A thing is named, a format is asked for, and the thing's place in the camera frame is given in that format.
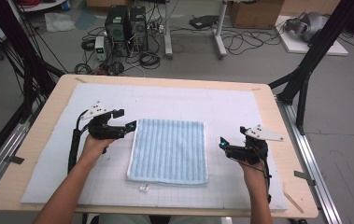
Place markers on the white desk leg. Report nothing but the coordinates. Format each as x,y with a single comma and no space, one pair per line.
219,34
167,31

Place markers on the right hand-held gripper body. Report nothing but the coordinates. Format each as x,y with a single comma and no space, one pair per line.
263,133

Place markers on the black metal frame stand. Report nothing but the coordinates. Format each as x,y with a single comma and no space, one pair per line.
28,62
308,59

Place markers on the clear plastic bag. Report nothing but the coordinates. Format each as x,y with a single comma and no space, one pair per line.
59,22

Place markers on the flat black device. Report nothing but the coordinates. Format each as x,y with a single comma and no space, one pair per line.
203,21

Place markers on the grey headset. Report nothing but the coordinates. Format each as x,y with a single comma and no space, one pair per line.
311,23

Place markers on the white power supply unit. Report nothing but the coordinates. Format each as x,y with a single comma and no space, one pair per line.
100,48

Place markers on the slim black computer tower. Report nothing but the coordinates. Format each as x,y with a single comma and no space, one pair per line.
138,28

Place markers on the blue striped towel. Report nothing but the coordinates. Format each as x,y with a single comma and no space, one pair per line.
168,152

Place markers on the black tape piece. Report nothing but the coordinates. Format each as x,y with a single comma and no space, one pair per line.
304,176
16,160

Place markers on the brown cardboard box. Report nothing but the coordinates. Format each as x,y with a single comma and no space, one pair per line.
255,14

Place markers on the white floor board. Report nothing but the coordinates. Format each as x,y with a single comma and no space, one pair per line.
296,45

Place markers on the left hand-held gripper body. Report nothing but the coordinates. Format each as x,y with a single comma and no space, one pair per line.
103,130

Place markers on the white foam mat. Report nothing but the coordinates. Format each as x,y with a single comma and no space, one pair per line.
165,102

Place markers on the large black computer tower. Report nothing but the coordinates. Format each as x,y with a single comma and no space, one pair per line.
117,28

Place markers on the person's right hand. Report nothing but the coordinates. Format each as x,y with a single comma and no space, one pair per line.
255,175

